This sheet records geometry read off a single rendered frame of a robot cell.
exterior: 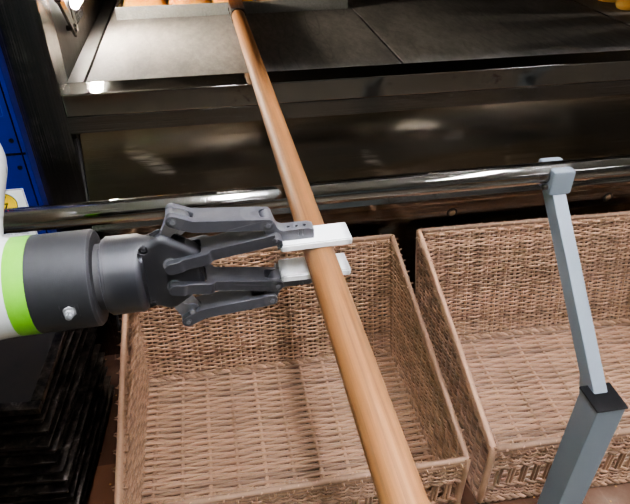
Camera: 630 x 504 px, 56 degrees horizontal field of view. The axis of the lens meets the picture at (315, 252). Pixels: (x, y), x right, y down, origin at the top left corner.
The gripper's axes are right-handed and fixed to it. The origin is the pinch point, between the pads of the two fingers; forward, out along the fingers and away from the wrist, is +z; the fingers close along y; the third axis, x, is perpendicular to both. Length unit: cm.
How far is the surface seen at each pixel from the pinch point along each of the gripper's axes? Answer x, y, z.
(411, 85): -53, 4, 29
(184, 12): -102, 1, -11
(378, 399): 20.6, -1.5, 0.5
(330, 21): -91, 2, 22
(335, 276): 6.1, -1.4, 0.7
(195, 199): -17.4, 2.6, -11.5
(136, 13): -102, 1, -22
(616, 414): 6.8, 25.7, 37.5
